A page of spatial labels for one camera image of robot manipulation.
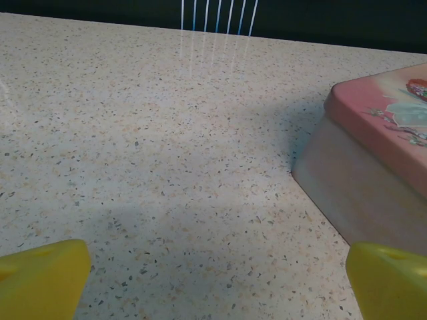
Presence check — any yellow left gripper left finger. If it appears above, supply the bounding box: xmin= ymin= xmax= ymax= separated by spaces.
xmin=0 ymin=239 xmax=92 ymax=320

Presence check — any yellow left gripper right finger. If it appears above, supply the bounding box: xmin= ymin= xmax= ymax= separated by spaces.
xmin=346 ymin=241 xmax=427 ymax=320

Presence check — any pink illustrated tin box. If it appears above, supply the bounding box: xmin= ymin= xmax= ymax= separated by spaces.
xmin=291 ymin=62 xmax=427 ymax=257

